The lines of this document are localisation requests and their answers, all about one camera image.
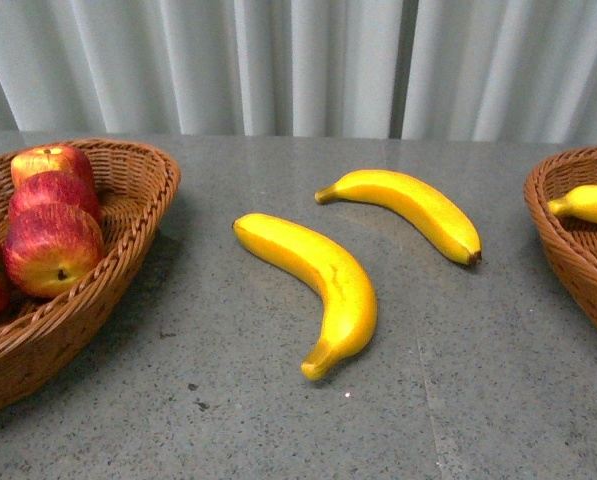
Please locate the middle red apple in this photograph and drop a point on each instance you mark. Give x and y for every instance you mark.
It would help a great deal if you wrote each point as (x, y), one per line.
(54, 187)

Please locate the front banana in basket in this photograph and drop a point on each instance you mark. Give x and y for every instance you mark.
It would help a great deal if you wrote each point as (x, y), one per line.
(580, 202)

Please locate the rear apple in basket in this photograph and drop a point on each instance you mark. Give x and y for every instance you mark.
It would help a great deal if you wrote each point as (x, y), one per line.
(55, 157)

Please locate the right brown wicker basket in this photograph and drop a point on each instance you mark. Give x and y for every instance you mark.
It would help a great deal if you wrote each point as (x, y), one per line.
(570, 245)

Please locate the brown wicker basket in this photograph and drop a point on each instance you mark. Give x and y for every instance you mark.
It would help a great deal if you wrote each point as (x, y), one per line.
(136, 183)
(570, 245)

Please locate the small curved yellow banana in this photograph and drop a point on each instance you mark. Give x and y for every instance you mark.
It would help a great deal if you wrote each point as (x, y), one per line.
(439, 219)

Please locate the large yellow banana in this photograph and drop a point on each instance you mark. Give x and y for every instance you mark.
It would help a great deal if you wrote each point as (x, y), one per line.
(350, 306)

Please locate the red yellow apple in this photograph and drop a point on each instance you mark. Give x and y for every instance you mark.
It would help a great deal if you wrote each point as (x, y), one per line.
(50, 247)

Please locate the left brown wicker basket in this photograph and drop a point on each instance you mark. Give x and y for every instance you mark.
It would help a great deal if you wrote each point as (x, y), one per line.
(136, 183)

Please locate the white pleated curtain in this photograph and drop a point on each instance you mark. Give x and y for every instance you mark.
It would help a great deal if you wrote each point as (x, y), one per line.
(521, 71)

